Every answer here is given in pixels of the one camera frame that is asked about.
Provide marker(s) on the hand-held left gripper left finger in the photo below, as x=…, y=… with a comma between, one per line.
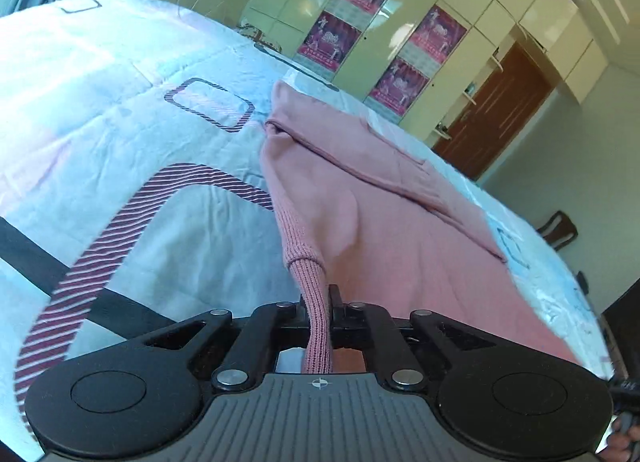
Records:
x=287, y=317

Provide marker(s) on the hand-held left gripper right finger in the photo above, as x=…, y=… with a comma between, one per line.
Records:
x=350, y=317

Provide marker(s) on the pink sweater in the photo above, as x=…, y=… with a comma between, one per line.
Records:
x=400, y=242

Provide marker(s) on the person's right hand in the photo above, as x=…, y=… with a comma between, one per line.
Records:
x=622, y=447

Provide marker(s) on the dark object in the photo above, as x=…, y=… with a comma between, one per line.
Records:
x=622, y=327

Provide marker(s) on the dark wooden chair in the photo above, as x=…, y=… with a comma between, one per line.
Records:
x=557, y=229

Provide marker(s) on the brown wooden door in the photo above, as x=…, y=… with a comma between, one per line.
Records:
x=495, y=112

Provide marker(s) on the light blue patterned bed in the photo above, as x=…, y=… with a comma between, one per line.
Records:
x=125, y=117

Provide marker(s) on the cream corner shelf unit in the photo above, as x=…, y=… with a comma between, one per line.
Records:
x=487, y=72

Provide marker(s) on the patterned pillow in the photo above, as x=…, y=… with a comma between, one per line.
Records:
x=255, y=33

